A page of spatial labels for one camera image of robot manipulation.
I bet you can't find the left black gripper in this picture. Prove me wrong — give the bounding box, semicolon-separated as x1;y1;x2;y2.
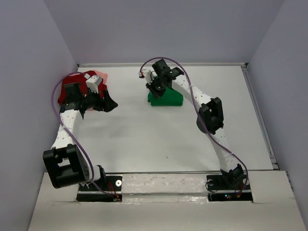
79;87;118;113

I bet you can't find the green t shirt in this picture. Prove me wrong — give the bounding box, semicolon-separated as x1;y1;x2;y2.
147;76;183;106

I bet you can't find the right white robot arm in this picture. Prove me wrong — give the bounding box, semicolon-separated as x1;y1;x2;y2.
139;57;248;192

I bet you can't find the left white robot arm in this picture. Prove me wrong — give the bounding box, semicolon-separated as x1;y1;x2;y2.
43;79;118;190

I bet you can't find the pink folded t shirt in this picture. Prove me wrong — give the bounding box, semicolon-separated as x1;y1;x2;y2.
86;70;108;112

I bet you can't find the red folded t shirt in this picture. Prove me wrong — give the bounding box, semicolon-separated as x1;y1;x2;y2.
58;70;108;104

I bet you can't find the white front platform board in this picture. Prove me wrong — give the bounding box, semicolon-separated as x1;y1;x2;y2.
29;171;305;231

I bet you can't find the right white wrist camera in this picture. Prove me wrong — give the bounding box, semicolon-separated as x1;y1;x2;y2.
139;68;156;84

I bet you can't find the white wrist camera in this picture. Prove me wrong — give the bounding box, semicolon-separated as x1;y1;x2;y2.
139;68;156;84
86;75;103;94

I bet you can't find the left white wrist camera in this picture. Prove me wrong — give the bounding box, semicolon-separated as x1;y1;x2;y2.
86;75;103;94

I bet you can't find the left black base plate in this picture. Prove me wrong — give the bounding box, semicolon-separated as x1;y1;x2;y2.
76;174;123;203

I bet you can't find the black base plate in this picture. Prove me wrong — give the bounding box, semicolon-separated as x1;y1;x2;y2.
205;175;253;202
76;174;123;203

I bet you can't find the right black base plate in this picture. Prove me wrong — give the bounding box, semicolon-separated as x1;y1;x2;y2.
205;175;253;202

